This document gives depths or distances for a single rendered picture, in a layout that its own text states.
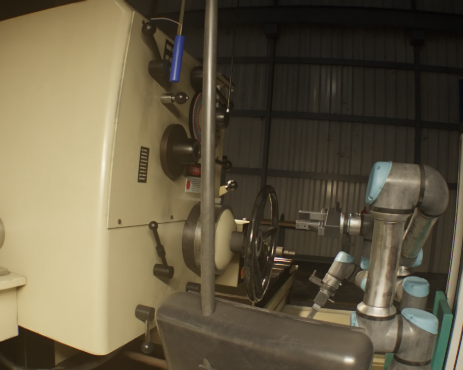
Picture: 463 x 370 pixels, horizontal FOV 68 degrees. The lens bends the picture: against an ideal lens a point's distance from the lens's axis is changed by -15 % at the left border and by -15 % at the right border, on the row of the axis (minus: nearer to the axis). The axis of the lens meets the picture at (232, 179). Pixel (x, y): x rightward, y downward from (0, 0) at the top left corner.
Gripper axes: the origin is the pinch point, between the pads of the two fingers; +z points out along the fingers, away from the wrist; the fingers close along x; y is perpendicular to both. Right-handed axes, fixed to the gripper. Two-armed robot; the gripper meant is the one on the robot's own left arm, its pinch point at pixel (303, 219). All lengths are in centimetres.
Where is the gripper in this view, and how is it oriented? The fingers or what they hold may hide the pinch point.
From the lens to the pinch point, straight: 139.3
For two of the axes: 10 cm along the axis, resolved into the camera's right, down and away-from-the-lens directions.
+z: -9.5, -0.7, 2.9
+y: -0.6, -9.1, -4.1
